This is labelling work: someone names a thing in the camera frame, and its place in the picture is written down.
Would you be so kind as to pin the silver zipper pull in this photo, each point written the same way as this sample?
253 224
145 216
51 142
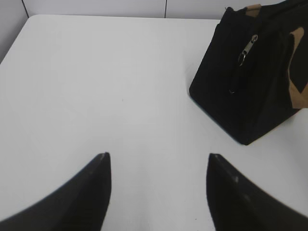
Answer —
246 50

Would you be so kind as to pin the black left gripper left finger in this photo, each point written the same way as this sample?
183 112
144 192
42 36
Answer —
78 205

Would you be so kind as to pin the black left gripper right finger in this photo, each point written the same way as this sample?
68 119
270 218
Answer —
237 204

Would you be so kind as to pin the black bag with tan handles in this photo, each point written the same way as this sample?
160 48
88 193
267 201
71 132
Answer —
250 100

